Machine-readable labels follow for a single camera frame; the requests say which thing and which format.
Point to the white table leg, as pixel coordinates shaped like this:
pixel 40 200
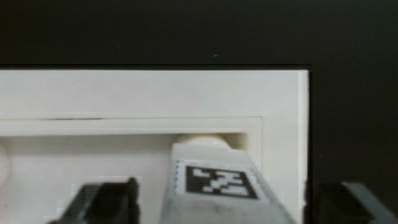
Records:
pixel 217 193

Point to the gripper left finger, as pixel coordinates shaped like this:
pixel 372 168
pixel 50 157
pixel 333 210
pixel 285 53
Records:
pixel 104 205

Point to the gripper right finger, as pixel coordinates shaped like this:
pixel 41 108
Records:
pixel 347 205

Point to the white square tabletop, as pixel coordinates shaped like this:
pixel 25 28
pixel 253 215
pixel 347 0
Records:
pixel 91 122

